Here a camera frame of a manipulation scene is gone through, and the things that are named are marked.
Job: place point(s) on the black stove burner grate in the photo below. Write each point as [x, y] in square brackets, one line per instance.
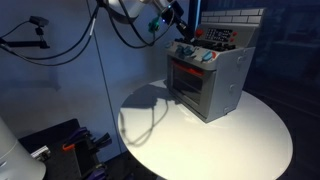
[216, 45]

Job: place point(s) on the white cylindrical robot base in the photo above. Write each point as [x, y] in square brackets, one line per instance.
[15, 156]

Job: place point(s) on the red stove knob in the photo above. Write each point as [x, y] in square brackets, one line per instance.
[199, 32]

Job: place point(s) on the black tool holder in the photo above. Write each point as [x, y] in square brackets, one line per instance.
[75, 160]

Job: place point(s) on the blue stove knob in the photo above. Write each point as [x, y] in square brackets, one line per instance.
[207, 56]
[188, 51]
[180, 50]

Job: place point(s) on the grey toy stove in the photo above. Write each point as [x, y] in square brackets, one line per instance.
[226, 76]

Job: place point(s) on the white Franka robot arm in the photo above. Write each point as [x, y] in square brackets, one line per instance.
[133, 6]

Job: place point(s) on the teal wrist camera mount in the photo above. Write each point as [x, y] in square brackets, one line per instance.
[154, 24]

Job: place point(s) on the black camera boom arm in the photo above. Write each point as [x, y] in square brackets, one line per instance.
[26, 43]

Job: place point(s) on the black camera on stand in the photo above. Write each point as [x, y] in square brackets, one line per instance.
[39, 20]

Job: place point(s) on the silver metal block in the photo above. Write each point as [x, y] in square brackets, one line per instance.
[40, 153]

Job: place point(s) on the dark vertical post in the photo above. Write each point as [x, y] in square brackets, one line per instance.
[195, 13]

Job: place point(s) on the grey oven door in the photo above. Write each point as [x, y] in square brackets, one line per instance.
[190, 86]

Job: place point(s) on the black base board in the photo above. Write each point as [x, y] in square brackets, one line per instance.
[46, 133]

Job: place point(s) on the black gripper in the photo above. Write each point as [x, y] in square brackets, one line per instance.
[175, 15]

